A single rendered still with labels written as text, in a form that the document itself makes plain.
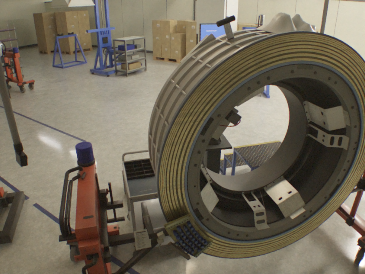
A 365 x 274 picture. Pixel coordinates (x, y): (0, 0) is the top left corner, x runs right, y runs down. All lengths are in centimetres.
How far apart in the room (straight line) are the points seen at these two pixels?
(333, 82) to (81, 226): 154
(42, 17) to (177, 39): 637
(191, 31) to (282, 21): 813
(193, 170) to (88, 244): 66
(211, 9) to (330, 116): 522
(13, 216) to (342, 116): 295
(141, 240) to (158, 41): 929
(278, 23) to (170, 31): 870
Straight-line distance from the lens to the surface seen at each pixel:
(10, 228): 310
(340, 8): 933
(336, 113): 194
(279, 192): 216
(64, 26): 1329
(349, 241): 317
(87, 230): 158
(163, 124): 152
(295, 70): 154
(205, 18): 690
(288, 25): 173
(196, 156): 145
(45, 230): 316
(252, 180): 224
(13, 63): 811
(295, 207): 214
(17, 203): 338
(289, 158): 225
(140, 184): 235
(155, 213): 262
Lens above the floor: 200
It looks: 26 degrees down
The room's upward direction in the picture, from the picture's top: straight up
